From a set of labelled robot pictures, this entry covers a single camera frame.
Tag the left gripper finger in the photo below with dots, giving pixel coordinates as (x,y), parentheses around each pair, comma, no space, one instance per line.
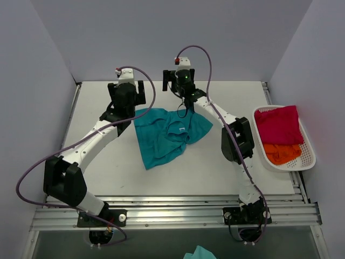
(111,87)
(140,97)

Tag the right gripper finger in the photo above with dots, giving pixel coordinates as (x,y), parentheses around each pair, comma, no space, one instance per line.
(192,74)
(168,77)

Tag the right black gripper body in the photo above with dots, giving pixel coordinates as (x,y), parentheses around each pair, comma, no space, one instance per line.
(166,80)

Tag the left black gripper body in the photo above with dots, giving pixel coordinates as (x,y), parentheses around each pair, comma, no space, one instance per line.
(141,91)

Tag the teal t shirt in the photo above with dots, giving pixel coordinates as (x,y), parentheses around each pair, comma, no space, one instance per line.
(163,136)

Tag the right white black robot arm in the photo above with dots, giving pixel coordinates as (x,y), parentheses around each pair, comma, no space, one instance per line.
(237,144)

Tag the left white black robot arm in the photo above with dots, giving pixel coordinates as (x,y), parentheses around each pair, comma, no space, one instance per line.
(64,173)

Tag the magenta t shirt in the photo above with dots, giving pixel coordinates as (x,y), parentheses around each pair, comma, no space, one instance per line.
(279,126)

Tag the orange t shirt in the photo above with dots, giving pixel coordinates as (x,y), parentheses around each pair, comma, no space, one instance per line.
(281,154)

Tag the white plastic basket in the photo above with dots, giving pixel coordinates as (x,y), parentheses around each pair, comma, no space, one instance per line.
(305,161)

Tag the light teal cloth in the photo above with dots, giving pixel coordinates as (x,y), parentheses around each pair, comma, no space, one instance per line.
(200,253)

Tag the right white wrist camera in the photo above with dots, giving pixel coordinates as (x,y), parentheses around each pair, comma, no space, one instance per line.
(182,63)

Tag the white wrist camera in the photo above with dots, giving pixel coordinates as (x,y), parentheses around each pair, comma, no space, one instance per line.
(125,76)
(182,63)

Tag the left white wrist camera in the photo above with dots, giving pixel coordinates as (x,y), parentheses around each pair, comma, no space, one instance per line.
(125,76)

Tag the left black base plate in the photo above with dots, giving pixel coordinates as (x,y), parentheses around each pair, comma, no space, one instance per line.
(117,217)

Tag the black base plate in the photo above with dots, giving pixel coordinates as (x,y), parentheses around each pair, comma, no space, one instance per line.
(245,216)
(117,217)

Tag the aluminium rail frame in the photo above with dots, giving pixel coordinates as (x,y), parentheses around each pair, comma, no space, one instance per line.
(177,206)

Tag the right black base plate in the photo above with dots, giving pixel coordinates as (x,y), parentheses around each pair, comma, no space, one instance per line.
(245,216)

